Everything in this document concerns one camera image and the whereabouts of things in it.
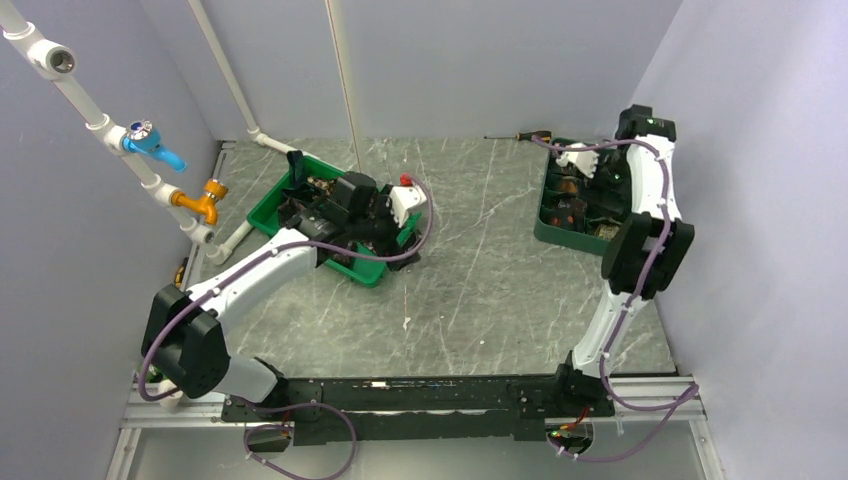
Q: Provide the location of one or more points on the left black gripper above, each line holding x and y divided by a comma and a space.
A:
389, 246

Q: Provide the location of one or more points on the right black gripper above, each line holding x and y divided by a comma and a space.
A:
594, 188

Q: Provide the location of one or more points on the green tray of ties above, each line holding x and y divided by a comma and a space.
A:
269, 216

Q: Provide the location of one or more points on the olive gold patterned tie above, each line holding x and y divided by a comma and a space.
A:
605, 231

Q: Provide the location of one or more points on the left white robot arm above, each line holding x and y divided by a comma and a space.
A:
184, 347

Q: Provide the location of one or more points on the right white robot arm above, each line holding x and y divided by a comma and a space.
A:
643, 256

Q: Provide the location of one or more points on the rolled ties in organizer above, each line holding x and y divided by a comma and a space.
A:
568, 209

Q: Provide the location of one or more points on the green compartment organizer box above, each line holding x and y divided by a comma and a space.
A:
584, 242

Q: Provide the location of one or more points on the brown floral tie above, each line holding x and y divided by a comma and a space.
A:
326, 184

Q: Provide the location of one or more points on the dark teal tie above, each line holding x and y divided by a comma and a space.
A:
297, 179

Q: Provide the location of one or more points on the orange brass tap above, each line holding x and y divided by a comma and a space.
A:
206, 204

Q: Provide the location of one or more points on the yellow black tool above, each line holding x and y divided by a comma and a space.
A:
179, 274

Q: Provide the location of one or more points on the white vertical pole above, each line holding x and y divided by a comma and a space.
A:
347, 81

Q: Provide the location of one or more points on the blue valve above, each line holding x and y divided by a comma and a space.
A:
144, 138

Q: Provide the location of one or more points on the green pipe fitting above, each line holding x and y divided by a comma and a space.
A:
143, 374

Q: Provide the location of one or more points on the white pipe fitting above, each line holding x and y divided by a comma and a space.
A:
171, 402

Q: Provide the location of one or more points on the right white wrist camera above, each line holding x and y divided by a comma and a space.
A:
580, 156

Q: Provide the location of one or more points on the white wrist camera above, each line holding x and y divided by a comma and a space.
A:
580, 156
406, 199

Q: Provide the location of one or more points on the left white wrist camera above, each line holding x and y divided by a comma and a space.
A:
406, 199

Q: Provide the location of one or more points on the orange handled screwdriver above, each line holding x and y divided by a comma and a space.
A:
538, 137

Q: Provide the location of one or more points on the aluminium frame rail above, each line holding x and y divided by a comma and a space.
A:
635, 398

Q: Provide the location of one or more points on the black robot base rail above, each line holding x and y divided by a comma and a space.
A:
522, 407

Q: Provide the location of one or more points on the white pvc pipe frame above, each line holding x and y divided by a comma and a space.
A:
57, 63

